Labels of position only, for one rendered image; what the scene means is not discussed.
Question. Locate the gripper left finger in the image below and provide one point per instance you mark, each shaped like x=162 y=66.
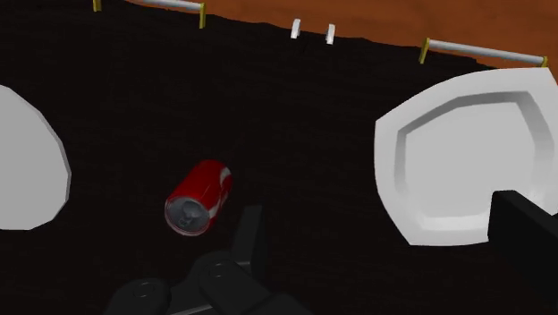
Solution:
x=226 y=279

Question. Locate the red soda can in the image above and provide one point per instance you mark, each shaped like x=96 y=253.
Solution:
x=201 y=195

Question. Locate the white angular plate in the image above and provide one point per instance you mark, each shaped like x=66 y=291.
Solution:
x=453 y=170

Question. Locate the white round plate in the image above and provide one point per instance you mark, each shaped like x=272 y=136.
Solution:
x=26 y=166

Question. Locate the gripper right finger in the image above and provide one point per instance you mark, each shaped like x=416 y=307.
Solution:
x=527 y=235

